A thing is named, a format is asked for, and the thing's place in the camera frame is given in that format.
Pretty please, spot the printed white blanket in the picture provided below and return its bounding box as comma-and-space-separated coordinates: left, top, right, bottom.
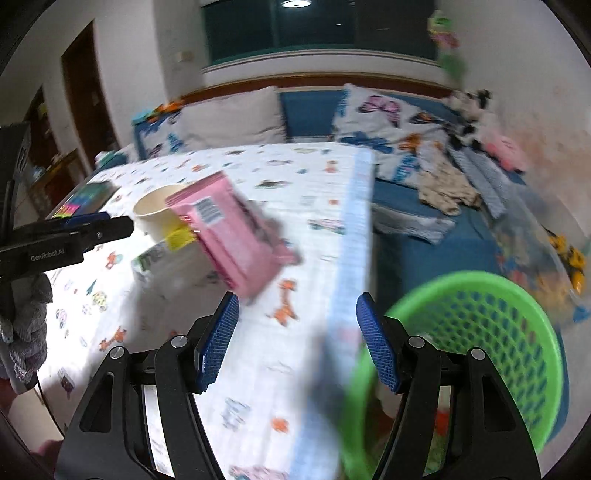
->
37, 142, 377, 480

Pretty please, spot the checked white cloth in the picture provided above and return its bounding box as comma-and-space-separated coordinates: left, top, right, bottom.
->
374, 203, 455, 244

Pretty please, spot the dark wooden door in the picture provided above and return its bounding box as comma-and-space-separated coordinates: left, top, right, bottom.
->
60, 21, 121, 158

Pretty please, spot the translucent plastic bag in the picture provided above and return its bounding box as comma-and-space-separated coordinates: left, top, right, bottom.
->
131, 242, 222, 296

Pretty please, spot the teal tissue pack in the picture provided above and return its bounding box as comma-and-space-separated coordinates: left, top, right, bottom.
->
95, 150, 127, 169

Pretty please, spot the wooden cabinet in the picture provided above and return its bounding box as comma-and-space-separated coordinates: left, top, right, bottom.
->
25, 152, 93, 224

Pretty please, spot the black white plush toy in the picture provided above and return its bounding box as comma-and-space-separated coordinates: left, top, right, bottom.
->
450, 88, 495, 148

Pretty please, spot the cream paper cup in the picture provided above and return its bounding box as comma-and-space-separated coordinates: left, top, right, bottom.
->
133, 184, 197, 241

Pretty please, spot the beige patterned garment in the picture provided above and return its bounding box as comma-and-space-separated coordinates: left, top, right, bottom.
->
418, 159, 483, 215

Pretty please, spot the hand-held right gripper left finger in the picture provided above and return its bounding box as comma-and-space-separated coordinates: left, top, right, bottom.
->
55, 292, 240, 480

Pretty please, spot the pink packet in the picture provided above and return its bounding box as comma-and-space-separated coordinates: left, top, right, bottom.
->
165, 171, 303, 296

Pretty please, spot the green plastic basket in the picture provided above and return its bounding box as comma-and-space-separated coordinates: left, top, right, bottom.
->
339, 271, 565, 480

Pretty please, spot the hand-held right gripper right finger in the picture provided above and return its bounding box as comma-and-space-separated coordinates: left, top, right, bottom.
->
356, 292, 541, 480

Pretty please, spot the large butterfly pillow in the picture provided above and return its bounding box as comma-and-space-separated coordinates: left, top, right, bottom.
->
332, 84, 451, 155

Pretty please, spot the beige pillow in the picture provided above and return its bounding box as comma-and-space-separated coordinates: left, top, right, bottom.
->
178, 85, 287, 151

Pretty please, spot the patterned folded cloth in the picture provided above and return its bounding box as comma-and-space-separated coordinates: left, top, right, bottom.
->
450, 148, 513, 217

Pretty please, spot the colourful marker box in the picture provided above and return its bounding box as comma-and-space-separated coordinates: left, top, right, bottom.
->
51, 181, 118, 220

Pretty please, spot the green wall decoration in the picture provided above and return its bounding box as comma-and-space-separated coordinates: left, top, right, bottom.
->
427, 11, 467, 84

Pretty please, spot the yellow toy car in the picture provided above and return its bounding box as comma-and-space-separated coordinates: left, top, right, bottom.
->
547, 233, 587, 291

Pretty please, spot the dark window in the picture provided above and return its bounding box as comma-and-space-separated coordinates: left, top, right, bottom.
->
201, 0, 439, 65

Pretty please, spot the pink plush toy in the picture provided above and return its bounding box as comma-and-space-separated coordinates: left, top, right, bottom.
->
482, 131, 529, 171

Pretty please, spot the clear storage box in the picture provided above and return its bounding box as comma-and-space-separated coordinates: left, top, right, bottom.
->
489, 185, 591, 324

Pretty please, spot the blue upholstered bed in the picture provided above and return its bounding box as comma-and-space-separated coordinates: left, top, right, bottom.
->
131, 88, 583, 435

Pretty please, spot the small butterfly pillow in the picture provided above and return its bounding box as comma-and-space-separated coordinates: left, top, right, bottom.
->
134, 108, 195, 160

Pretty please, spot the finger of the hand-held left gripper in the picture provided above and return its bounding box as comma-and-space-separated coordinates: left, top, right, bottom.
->
14, 211, 110, 230
46, 215, 136, 254

